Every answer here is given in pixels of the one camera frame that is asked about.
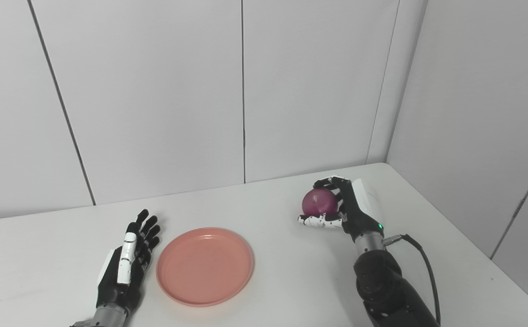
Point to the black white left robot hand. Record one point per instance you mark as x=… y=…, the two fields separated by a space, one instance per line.
x=125 y=268

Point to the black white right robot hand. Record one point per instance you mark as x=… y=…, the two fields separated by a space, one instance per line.
x=359 y=213

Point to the purple red onion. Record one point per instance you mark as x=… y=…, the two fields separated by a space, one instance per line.
x=318 y=203

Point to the pink round plate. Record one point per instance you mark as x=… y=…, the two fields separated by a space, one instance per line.
x=205 y=267

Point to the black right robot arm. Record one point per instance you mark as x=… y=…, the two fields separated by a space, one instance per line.
x=386 y=286

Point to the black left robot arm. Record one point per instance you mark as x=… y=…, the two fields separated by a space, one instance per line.
x=107 y=317

